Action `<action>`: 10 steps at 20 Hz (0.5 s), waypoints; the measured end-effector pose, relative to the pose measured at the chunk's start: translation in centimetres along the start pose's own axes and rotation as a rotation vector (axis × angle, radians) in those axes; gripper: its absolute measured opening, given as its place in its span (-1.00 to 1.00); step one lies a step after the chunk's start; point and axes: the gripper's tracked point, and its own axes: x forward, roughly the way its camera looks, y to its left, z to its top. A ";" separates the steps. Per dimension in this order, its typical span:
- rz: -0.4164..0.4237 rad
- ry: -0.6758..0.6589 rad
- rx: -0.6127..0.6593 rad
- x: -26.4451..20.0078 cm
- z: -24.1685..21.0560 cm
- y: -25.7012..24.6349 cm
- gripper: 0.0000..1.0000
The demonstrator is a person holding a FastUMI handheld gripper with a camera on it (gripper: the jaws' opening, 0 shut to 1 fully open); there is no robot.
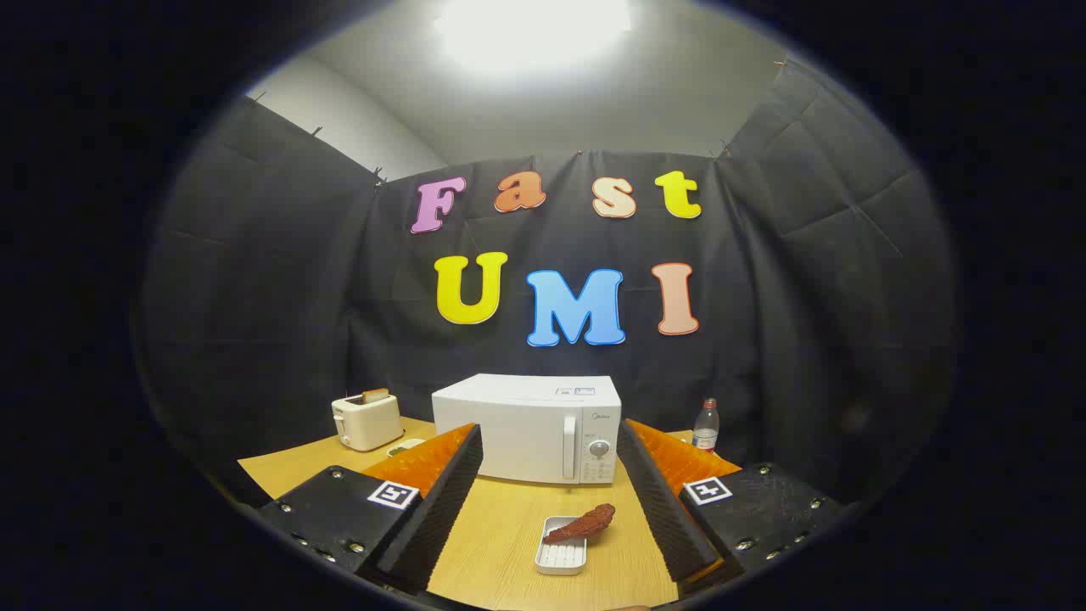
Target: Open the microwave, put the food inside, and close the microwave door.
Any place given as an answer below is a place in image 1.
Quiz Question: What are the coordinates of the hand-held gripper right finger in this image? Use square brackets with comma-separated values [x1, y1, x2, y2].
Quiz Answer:
[616, 418, 849, 586]

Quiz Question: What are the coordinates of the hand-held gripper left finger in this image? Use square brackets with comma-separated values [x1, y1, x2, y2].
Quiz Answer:
[257, 423, 484, 595]

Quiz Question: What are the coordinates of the dark red meat piece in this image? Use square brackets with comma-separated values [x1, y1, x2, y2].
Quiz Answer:
[543, 503, 617, 545]

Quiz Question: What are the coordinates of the white toaster oven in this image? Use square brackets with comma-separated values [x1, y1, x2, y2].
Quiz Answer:
[431, 373, 622, 486]

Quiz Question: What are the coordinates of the cream bread toaster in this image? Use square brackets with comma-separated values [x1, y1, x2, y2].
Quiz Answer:
[331, 392, 406, 452]

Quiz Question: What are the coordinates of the clear red label water bottle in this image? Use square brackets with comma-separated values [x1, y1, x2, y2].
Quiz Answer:
[691, 398, 720, 453]

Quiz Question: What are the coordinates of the small white ribbed tray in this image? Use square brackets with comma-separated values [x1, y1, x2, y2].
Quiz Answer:
[535, 516, 588, 577]

